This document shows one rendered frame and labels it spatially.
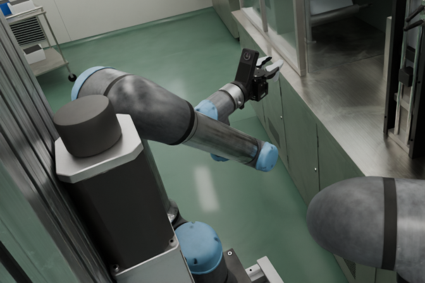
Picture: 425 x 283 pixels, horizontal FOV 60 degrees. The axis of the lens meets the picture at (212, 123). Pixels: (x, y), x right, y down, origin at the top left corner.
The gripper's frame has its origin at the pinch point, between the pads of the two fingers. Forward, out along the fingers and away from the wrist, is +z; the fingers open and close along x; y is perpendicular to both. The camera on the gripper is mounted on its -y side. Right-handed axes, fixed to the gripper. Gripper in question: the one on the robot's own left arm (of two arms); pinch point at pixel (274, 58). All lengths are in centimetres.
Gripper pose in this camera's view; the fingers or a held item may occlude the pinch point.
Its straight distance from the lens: 119.1
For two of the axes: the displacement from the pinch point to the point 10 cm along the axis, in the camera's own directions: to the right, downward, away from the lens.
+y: 0.9, 7.8, 6.2
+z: 6.6, -5.1, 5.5
